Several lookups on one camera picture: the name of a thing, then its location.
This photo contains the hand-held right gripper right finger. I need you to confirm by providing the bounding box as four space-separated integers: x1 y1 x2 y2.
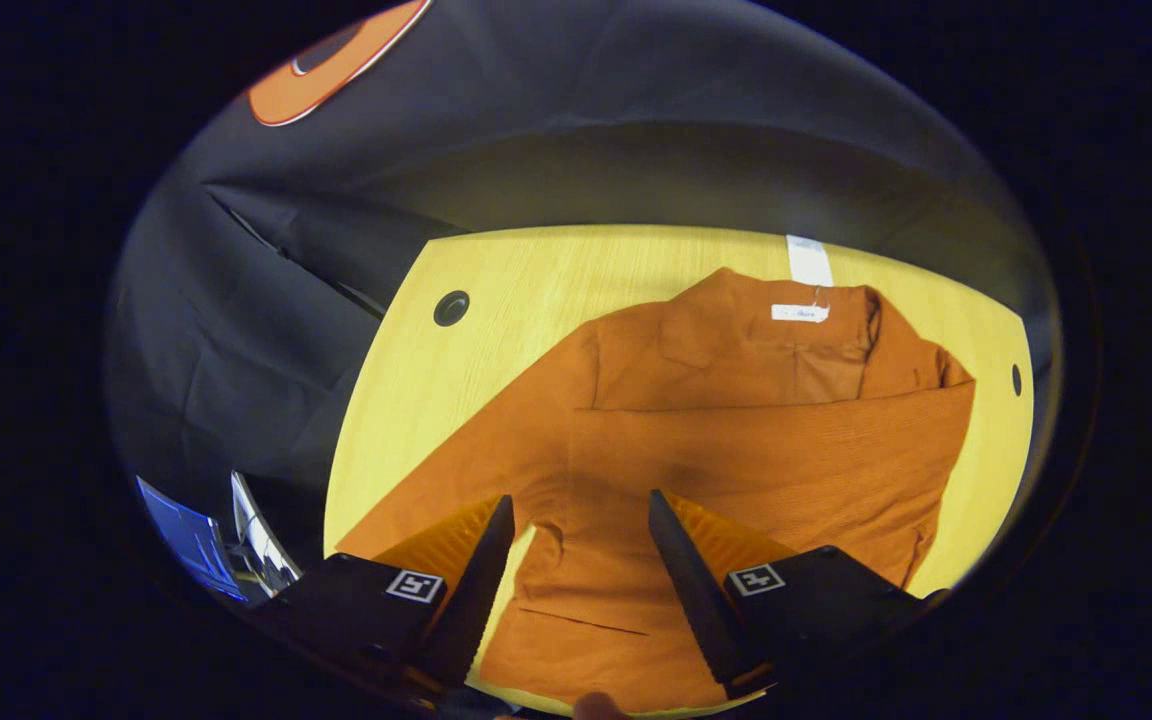
648 489 937 701

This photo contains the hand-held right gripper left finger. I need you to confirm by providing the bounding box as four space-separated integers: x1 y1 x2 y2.
256 494 517 691

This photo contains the orange coat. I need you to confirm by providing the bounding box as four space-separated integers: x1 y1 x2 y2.
336 267 977 713

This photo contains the white paper strip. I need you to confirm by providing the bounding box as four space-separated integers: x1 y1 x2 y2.
785 234 835 288

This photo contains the computer monitor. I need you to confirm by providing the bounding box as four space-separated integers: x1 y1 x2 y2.
134 476 247 603

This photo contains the black backdrop cloth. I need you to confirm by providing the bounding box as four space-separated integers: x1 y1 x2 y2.
106 0 1067 601

